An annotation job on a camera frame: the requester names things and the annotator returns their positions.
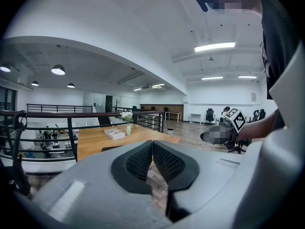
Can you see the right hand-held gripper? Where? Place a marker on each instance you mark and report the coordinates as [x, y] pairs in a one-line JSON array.
[[234, 119]]

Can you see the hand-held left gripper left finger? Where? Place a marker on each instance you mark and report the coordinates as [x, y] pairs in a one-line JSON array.
[[133, 166]]

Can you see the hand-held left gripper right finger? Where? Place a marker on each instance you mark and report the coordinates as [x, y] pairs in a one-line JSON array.
[[171, 166]]

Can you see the black keyboard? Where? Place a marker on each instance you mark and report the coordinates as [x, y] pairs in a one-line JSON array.
[[110, 148]]

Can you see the person's right forearm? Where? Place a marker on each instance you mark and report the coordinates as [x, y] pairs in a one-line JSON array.
[[258, 128]]

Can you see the black office chair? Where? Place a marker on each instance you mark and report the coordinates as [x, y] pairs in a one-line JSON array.
[[20, 166], [256, 114], [238, 145], [262, 114], [210, 115]]

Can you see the white trash bin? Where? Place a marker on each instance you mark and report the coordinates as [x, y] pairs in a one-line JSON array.
[[170, 131]]

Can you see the pale green vase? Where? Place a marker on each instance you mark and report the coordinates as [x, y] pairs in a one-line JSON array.
[[128, 129]]

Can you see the white book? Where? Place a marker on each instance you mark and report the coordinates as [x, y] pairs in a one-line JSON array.
[[114, 133]]

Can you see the white table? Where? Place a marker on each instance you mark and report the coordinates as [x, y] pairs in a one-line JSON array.
[[195, 115], [173, 113]]

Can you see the ceiling tube light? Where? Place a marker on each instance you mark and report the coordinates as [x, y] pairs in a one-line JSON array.
[[212, 78], [214, 46], [247, 76], [158, 85], [137, 89]]

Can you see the white flowers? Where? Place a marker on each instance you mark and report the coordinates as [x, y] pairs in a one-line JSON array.
[[126, 115]]

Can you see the coat stand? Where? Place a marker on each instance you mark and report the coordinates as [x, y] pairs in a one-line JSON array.
[[116, 104]]

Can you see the person's black shirt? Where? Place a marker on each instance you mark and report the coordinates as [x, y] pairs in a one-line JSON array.
[[278, 44]]

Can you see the black pendant lamp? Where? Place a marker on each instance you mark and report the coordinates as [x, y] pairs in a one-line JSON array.
[[5, 67], [58, 69], [35, 83], [70, 85]]

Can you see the white wall box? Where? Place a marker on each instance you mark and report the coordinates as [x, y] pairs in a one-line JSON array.
[[253, 96]]

